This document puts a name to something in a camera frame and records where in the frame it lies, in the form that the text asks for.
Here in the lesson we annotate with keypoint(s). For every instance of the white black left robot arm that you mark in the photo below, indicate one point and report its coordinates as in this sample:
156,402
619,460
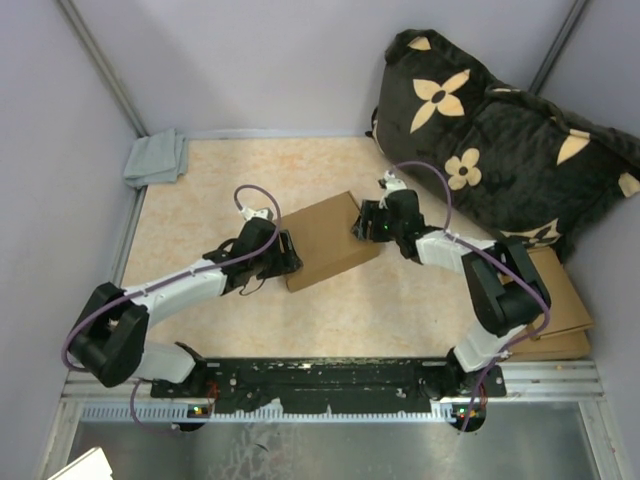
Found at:
110,338

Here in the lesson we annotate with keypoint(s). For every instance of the stack of flat cardboard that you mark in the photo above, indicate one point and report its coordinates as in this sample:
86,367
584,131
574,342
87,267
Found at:
565,336

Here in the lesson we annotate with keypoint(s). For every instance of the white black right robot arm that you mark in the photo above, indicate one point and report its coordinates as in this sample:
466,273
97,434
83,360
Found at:
507,293

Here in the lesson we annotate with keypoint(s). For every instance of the white board corner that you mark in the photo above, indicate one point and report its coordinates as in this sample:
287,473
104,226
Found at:
92,465

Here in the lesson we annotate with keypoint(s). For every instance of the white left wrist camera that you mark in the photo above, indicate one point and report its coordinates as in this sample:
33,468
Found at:
264,213

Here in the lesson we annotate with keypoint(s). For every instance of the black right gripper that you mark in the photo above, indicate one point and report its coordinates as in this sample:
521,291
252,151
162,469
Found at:
360,229

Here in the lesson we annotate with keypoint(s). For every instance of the brown cardboard box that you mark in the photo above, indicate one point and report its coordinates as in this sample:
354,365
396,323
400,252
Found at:
322,238

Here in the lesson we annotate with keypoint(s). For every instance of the grey folded cloth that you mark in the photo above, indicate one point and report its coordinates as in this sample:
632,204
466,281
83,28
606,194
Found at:
158,159

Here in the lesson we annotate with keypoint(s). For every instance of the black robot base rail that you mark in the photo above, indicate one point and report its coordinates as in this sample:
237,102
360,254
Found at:
344,386

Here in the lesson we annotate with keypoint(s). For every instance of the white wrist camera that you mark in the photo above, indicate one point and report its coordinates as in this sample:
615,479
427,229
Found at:
390,183
264,213

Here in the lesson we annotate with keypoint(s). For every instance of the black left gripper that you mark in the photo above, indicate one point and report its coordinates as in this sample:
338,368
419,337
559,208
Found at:
288,260

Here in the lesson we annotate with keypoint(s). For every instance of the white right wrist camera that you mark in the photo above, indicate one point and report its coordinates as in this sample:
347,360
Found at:
390,183

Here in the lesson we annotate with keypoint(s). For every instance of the black flower pattern cushion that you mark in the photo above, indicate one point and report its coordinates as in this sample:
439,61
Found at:
512,162

